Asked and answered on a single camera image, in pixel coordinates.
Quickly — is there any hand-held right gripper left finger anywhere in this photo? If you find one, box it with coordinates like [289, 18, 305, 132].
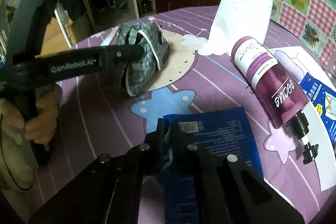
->
[29, 118, 171, 224]

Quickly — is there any blue foil packet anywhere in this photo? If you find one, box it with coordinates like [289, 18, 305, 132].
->
[301, 73, 336, 144]
[157, 106, 264, 224]

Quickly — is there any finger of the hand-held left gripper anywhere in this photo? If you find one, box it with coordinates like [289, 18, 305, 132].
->
[98, 44, 145, 70]

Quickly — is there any person's left forearm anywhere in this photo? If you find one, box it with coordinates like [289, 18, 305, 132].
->
[0, 124, 37, 190]

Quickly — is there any purple pump bottle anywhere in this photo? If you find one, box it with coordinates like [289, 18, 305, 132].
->
[231, 36, 319, 165]

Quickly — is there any purple printed tablecloth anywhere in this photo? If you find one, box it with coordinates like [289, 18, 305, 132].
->
[26, 6, 336, 224]

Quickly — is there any person's left hand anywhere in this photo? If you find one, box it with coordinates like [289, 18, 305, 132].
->
[0, 84, 63, 145]

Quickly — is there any white cardboard box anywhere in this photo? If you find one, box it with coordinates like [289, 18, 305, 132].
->
[269, 46, 336, 191]

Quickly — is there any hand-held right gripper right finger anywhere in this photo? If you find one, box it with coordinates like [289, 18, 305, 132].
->
[172, 123, 306, 224]

